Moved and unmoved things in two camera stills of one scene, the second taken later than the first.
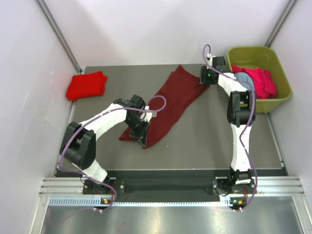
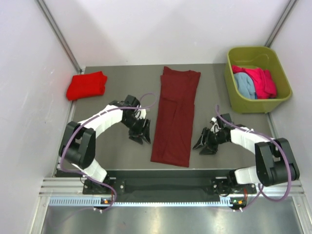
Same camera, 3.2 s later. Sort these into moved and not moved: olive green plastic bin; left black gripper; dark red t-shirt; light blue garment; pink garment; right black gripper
Moved: dark red t-shirt; right black gripper
Not moved: pink garment; light blue garment; left black gripper; olive green plastic bin
